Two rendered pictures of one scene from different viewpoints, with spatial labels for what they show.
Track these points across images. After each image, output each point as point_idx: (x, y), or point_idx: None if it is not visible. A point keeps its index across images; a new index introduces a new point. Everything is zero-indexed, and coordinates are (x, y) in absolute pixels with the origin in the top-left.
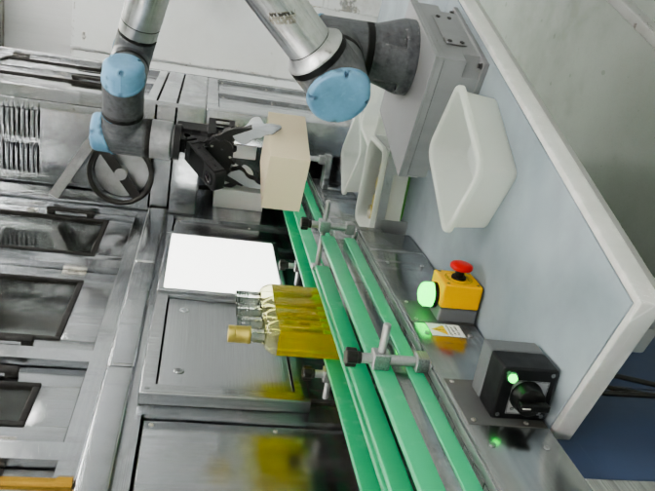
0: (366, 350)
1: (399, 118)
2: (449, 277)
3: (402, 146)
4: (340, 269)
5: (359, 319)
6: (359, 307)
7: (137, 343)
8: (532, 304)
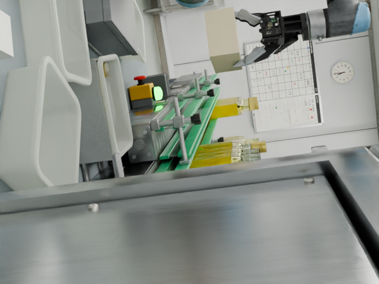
0: (201, 100)
1: (126, 14)
2: (145, 84)
3: (134, 32)
4: (187, 113)
5: (195, 103)
6: (191, 106)
7: None
8: (137, 68)
